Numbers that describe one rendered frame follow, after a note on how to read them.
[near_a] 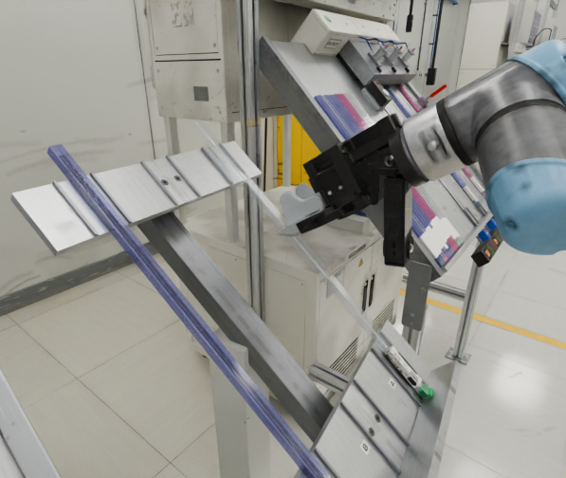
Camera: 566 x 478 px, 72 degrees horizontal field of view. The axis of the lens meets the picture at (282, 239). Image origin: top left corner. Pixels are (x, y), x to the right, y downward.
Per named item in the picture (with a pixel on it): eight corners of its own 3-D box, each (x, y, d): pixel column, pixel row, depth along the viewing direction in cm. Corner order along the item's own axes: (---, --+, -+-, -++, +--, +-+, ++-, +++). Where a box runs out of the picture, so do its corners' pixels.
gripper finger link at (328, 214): (304, 215, 53) (359, 188, 48) (311, 227, 53) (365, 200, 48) (289, 225, 49) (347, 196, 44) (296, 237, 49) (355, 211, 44)
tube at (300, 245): (425, 393, 54) (431, 390, 54) (423, 399, 53) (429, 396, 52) (198, 126, 58) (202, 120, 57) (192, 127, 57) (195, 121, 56)
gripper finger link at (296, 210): (264, 203, 55) (316, 174, 50) (283, 239, 56) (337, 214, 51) (252, 209, 53) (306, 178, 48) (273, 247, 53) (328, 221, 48)
